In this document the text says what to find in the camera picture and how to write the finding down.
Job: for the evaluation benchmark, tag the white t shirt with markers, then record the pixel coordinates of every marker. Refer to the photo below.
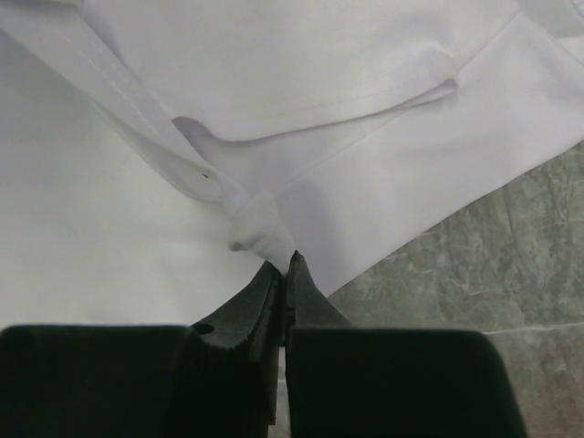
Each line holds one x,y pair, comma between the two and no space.
155,153

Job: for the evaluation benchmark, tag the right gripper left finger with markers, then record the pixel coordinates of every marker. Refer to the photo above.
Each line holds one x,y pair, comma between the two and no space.
215,378

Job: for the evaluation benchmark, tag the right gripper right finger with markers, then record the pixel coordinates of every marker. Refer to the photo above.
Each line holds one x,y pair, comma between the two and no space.
347,381

